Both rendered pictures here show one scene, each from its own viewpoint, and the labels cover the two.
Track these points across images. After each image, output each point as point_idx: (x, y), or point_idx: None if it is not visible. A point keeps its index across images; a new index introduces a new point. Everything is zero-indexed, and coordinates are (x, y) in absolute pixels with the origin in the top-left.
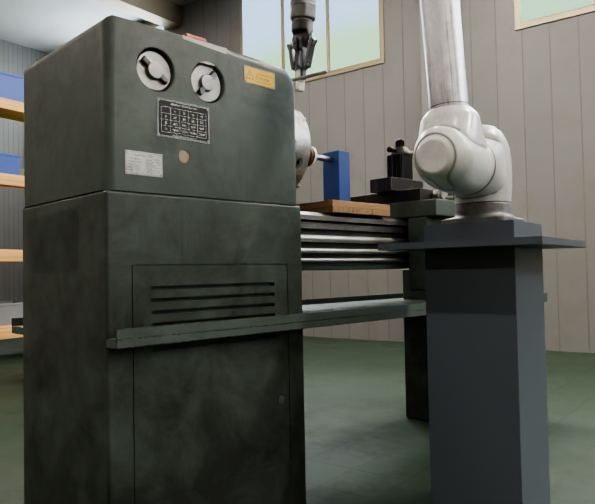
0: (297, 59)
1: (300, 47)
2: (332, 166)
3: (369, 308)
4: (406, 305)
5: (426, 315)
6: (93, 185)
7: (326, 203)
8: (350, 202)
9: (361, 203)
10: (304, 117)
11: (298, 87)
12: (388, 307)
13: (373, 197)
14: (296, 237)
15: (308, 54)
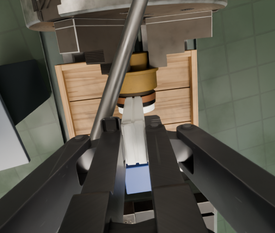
0: (148, 155)
1: (92, 197)
2: None
3: (46, 67)
4: (57, 114)
5: None
6: None
7: (66, 64)
8: (62, 99)
9: (66, 119)
10: (64, 52)
11: (125, 100)
12: (51, 91)
13: (139, 208)
14: None
15: (31, 175)
